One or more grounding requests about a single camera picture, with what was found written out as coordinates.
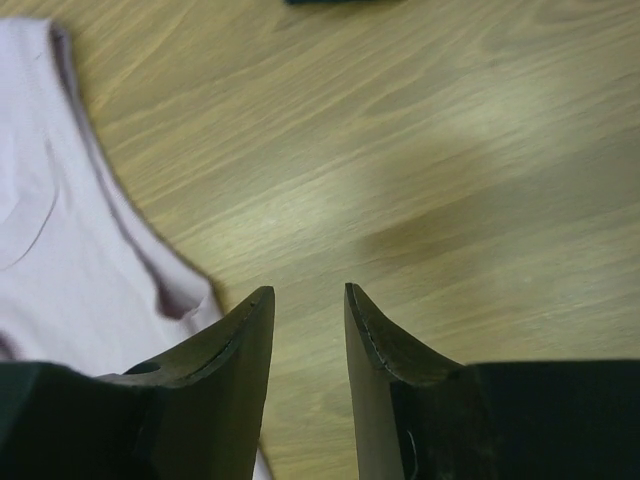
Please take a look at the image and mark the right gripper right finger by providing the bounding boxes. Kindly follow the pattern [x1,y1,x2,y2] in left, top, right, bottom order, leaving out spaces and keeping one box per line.
[344,283,639,479]

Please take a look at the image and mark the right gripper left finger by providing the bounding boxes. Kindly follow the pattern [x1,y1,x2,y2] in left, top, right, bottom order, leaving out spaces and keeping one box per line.
[1,286,275,479]

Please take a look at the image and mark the pink tank top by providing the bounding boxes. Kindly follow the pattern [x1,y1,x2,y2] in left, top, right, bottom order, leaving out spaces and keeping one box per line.
[0,17,274,480]

